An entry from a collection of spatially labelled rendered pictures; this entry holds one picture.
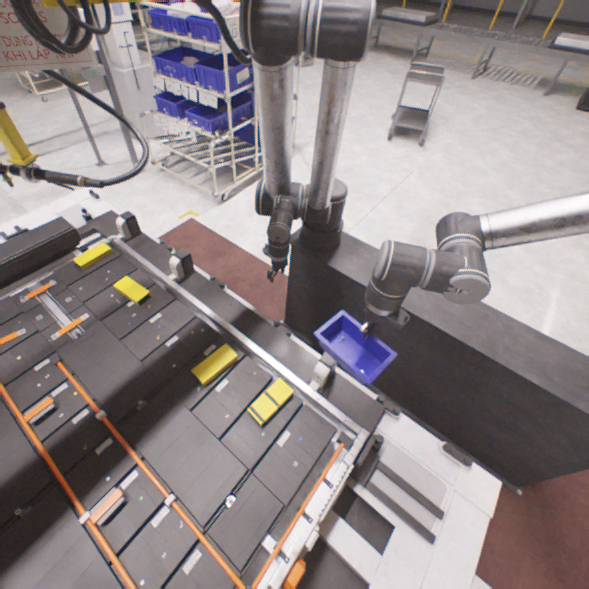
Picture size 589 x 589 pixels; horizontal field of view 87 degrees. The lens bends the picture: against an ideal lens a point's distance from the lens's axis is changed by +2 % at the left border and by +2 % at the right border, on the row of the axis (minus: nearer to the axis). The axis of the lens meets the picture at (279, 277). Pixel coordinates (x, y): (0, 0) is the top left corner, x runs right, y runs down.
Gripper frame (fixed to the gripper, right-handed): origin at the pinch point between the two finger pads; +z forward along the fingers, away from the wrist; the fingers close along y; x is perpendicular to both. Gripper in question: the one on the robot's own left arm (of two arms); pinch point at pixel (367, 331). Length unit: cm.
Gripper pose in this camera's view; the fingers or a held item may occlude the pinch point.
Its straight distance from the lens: 112.6
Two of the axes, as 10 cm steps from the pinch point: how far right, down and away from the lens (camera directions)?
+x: 6.7, 5.7, -4.8
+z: -0.4, 6.7, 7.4
